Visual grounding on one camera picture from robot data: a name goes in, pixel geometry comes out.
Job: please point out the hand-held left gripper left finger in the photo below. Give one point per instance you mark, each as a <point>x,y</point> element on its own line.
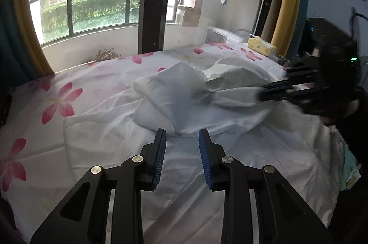
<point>159,152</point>

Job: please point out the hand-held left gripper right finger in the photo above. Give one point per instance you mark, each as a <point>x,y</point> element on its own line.
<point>205,155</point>

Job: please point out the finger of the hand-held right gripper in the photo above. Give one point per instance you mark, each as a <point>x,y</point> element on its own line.
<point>299,73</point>
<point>284,92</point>

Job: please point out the white zip jacket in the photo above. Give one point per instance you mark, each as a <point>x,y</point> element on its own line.
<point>178,94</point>

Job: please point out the small dark figurine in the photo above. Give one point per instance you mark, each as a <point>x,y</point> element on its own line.
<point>283,60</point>

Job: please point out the yellow tissue box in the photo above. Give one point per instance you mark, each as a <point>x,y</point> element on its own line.
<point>261,47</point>

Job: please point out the yellow curtain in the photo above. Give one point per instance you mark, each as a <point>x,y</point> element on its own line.
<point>287,2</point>
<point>26,17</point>

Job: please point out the pale printed cloth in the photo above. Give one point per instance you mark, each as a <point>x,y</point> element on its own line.
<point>350,172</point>

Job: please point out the white appliance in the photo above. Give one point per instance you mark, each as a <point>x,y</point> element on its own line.
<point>224,35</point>

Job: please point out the dried potted plant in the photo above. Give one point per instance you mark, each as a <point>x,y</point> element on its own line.
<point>106,54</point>

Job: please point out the white pink floral bedsheet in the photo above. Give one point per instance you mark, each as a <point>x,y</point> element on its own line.
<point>57,106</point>

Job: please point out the cardboard box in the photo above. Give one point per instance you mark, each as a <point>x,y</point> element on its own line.
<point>191,17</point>

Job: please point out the black balcony railing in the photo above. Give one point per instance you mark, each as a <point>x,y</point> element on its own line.
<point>69,11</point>

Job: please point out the teal curtain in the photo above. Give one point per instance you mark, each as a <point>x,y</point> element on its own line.
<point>11,45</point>

